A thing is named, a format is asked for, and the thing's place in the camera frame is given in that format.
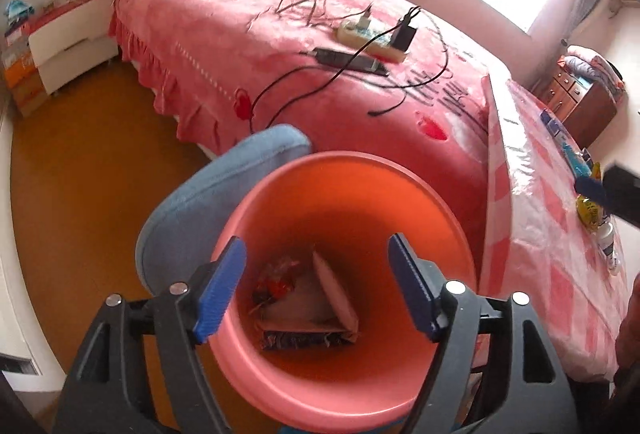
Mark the brown wooden cabinet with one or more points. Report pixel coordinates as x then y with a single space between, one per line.
585 109

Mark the black charger plug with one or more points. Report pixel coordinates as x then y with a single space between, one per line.
402 36

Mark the pink checked tablecloth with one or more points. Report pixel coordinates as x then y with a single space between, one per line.
535 214

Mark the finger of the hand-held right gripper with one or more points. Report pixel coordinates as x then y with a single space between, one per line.
590 190

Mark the white charger plug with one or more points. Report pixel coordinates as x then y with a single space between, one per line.
365 20

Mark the pink plastic bucket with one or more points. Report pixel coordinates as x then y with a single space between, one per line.
350 194

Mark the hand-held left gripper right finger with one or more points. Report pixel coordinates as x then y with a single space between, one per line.
410 284

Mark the white nightstand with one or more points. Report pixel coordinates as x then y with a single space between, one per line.
70 44

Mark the orange storage boxes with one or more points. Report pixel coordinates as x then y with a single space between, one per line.
22 74

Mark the pink printed bed blanket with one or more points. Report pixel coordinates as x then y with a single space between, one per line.
225 64

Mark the black phone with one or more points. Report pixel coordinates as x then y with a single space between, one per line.
345 59

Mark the red crumpled wrapper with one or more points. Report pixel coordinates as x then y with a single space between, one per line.
275 286

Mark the dark blue packet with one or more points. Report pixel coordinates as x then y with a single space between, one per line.
551 123

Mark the yellow snack packet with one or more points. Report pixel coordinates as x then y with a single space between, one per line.
590 214

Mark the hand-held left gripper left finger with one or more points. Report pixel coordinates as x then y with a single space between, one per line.
220 289

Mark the flattened printed carton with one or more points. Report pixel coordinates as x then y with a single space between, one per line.
327 286

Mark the beige power strip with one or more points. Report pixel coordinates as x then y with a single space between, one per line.
372 43

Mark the white plastic bottle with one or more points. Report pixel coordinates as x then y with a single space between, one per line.
607 241

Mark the folded blankets pile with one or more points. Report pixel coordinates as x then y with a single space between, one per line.
590 66

